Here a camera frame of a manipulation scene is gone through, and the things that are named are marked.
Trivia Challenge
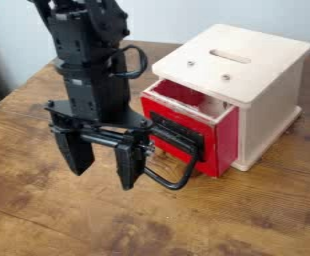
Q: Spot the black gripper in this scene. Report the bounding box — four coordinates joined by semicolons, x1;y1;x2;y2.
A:
45;59;152;176

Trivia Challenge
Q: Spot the light wooden box cabinet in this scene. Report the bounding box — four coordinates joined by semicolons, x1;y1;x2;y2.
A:
152;24;310;171

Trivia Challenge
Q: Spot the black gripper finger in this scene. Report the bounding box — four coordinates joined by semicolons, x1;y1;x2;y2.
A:
114;143;145;190

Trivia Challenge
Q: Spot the red drawer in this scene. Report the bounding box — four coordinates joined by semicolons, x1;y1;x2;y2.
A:
140;80;239;177

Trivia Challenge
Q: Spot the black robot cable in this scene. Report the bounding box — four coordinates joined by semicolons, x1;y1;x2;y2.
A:
106;44;149;80

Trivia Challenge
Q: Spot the black drawer handle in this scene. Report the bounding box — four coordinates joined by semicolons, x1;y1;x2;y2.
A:
144;111;204;190

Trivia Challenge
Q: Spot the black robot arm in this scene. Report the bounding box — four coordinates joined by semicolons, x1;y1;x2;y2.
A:
27;0;152;190

